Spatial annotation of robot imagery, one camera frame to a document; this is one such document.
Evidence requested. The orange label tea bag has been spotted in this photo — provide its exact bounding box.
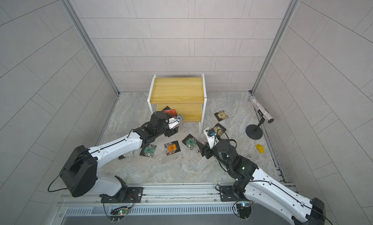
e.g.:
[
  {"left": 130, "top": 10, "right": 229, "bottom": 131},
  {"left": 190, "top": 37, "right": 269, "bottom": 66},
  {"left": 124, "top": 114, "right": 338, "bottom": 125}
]
[{"left": 164, "top": 141, "right": 181, "bottom": 156}]

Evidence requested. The teal label tea bag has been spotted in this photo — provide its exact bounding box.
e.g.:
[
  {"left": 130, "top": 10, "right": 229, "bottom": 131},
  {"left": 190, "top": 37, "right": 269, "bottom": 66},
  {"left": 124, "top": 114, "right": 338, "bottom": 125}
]
[{"left": 182, "top": 134, "right": 198, "bottom": 150}]

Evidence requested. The yellow label tea bag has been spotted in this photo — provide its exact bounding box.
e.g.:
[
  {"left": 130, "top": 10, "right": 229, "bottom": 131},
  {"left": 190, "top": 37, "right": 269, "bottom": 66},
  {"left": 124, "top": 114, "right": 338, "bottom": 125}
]
[{"left": 213, "top": 123, "right": 226, "bottom": 136}]

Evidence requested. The dark teal floral tea bag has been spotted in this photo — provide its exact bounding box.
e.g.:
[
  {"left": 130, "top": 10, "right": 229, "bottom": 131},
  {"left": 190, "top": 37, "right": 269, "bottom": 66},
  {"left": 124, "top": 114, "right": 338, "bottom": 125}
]
[{"left": 140, "top": 144, "right": 157, "bottom": 158}]

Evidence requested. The floral pattern tea bag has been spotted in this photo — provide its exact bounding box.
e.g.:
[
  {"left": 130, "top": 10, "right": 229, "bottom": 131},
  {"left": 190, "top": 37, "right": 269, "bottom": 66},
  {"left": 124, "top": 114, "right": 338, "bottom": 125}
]
[{"left": 214, "top": 110, "right": 229, "bottom": 122}]

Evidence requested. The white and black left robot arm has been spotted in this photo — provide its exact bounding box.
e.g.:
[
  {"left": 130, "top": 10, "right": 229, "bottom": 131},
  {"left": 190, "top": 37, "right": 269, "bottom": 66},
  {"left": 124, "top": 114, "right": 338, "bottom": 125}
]
[{"left": 60, "top": 111, "right": 184, "bottom": 202}]

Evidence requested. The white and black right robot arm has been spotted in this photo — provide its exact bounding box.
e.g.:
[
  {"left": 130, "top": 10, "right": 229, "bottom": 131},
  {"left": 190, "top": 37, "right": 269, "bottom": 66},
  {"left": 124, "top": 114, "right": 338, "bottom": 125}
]
[{"left": 197, "top": 139, "right": 326, "bottom": 225}]

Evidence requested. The red label tea bag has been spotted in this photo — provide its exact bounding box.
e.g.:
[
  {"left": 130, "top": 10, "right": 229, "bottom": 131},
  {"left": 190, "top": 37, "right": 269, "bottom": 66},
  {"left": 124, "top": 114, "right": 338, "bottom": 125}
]
[{"left": 162, "top": 106, "right": 177, "bottom": 116}]

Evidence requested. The patterned tube on black stand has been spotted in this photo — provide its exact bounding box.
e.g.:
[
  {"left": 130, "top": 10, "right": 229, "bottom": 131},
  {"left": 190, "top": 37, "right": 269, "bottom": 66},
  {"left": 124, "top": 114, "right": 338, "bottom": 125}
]
[{"left": 245, "top": 94, "right": 274, "bottom": 140}]

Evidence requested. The yellow block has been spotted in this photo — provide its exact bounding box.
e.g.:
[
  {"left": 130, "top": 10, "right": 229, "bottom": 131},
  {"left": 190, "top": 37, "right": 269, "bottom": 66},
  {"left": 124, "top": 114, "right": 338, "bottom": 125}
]
[{"left": 255, "top": 144, "right": 265, "bottom": 154}]

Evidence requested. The right circuit board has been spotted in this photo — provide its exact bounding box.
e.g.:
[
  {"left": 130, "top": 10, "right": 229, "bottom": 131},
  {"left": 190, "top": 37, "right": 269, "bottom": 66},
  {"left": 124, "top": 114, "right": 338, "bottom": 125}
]
[{"left": 235, "top": 203, "right": 252, "bottom": 220}]

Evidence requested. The circuit board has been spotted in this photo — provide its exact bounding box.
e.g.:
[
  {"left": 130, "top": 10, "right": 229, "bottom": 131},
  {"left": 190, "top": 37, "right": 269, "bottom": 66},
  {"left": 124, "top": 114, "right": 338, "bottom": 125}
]
[
  {"left": 235, "top": 203, "right": 252, "bottom": 220},
  {"left": 109, "top": 206, "right": 132, "bottom": 223}
]

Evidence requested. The left circuit board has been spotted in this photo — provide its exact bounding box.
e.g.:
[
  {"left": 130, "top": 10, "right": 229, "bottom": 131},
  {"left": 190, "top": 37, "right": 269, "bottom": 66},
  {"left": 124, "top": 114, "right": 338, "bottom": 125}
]
[{"left": 109, "top": 206, "right": 132, "bottom": 223}]

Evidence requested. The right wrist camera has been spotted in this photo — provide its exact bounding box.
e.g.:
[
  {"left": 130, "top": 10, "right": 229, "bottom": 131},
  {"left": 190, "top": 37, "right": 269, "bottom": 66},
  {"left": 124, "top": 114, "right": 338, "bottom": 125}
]
[{"left": 203, "top": 128, "right": 219, "bottom": 149}]

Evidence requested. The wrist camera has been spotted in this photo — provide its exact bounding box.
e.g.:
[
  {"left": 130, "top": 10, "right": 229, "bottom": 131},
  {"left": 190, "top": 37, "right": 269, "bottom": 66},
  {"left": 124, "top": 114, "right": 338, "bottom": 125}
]
[
  {"left": 203, "top": 128, "right": 219, "bottom": 149},
  {"left": 150, "top": 111, "right": 184, "bottom": 130}
]

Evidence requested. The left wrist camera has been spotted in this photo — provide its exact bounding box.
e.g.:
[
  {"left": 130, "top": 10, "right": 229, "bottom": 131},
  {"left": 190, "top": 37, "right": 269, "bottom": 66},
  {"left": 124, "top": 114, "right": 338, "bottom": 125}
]
[{"left": 150, "top": 111, "right": 184, "bottom": 130}]

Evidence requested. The wooden two-tier shelf white frame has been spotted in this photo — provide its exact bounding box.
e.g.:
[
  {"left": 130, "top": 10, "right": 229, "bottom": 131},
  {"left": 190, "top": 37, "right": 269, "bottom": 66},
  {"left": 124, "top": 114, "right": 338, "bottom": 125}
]
[{"left": 147, "top": 74, "right": 207, "bottom": 133}]

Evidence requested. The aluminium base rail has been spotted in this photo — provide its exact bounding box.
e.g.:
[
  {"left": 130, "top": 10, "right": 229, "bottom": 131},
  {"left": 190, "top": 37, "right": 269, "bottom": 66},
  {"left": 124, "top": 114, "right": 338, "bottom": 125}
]
[{"left": 57, "top": 183, "right": 240, "bottom": 207}]

